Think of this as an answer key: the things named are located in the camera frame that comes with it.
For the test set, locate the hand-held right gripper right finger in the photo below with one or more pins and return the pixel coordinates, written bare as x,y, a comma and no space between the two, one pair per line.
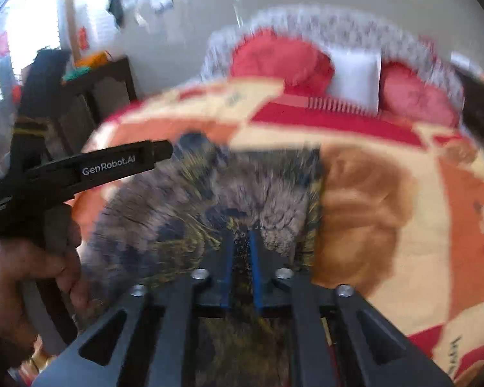
255,274

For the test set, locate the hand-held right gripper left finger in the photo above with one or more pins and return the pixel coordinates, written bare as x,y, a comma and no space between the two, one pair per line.
228,274

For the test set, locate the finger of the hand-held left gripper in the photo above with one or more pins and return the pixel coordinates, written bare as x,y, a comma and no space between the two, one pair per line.
162,150

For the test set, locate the grey patterned garment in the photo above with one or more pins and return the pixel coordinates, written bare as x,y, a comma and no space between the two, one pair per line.
246,193

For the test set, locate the person's left hand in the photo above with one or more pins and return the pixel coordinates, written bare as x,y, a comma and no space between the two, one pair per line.
12,274

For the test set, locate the dark wooden cabinet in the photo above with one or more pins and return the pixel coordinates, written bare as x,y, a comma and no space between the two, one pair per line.
113,84

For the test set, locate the orange cloth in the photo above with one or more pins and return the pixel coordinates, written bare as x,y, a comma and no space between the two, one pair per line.
94,58

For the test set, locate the green cloth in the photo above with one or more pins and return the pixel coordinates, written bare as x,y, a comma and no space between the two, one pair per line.
76,75

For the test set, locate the red pillow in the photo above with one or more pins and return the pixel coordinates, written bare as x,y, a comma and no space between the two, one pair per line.
278,62
415,96

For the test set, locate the bright window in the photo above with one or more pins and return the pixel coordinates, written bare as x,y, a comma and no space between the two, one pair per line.
28,40

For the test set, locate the red cream printed blanket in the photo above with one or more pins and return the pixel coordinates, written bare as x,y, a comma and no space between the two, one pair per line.
407,229

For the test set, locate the grey patterned bed headboard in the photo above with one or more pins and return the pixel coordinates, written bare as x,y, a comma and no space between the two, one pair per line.
306,20

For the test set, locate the white pillow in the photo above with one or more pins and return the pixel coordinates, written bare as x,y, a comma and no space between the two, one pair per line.
355,76

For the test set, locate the dark cloth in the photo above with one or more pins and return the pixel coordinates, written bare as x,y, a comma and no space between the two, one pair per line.
480,117

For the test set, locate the dark wall hanging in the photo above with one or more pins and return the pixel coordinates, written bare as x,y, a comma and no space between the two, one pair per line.
116,6

